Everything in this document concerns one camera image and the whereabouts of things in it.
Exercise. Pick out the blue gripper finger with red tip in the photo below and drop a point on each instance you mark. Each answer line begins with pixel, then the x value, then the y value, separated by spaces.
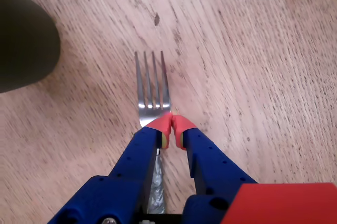
pixel 210 166
pixel 126 176

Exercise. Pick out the tall gray cup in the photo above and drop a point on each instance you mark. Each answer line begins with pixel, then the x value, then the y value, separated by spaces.
pixel 23 40

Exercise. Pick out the red camera mount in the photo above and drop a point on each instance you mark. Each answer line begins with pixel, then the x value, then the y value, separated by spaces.
pixel 284 205

